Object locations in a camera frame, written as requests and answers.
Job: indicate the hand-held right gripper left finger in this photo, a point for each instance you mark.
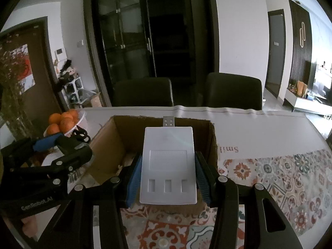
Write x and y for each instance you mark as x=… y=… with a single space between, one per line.
x=133 y=184

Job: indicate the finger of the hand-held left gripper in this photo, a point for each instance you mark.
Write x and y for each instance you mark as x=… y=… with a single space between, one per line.
x=77 y=153
x=48 y=141

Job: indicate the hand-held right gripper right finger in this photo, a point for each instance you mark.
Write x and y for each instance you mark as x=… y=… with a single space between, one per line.
x=203 y=181

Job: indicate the black looped clip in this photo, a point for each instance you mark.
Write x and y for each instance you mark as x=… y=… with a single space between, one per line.
x=77 y=132

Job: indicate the cardboard box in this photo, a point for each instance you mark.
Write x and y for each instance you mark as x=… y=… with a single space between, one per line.
x=111 y=147
x=95 y=99

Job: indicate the white USB device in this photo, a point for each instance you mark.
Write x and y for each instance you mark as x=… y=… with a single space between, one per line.
x=167 y=166

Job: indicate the orange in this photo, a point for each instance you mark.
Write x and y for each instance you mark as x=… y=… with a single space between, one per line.
x=53 y=129
x=55 y=118
x=72 y=114
x=67 y=125

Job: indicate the white fruit basket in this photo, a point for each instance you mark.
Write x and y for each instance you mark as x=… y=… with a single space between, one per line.
x=79 y=120

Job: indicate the brown wooden door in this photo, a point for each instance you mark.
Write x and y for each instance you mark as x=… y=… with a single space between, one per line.
x=41 y=96

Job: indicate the white shoe rack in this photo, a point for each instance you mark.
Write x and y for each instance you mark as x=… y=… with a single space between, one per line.
x=74 y=92

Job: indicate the cardboard box on floor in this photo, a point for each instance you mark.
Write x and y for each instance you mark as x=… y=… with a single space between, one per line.
x=95 y=99

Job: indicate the dried flower bouquet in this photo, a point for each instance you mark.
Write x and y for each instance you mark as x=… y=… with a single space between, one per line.
x=13 y=88

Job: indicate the patterned tablecloth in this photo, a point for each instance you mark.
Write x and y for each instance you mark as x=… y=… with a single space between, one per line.
x=272 y=186

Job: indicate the white printed sheet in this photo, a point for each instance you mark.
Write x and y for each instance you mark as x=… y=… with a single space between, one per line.
x=259 y=134

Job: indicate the red door poster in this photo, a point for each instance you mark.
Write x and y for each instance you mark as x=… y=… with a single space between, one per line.
x=27 y=70

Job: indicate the dark dining chair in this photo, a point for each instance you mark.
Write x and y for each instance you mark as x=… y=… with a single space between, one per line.
x=233 y=90
x=142 y=92

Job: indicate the white TV cabinet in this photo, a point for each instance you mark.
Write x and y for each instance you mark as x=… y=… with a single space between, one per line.
x=308 y=105

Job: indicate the brown paper bag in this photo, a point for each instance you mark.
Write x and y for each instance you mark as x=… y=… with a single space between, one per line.
x=302 y=88

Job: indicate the dark hallway door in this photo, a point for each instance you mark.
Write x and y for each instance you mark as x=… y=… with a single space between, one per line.
x=275 y=54

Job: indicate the dark glass sliding door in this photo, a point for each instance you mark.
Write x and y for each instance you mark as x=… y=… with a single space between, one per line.
x=166 y=31

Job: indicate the television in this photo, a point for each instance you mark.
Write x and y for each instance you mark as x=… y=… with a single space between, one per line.
x=323 y=80

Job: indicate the white wall intercom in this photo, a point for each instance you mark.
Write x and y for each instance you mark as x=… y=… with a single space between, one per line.
x=59 y=54

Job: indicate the white light switch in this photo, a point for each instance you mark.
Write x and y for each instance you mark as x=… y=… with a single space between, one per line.
x=80 y=43

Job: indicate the dark slatted wall panel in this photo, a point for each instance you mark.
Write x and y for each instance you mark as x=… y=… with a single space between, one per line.
x=295 y=62

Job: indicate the gold wall ornament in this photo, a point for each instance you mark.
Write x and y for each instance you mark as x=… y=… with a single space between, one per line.
x=302 y=35

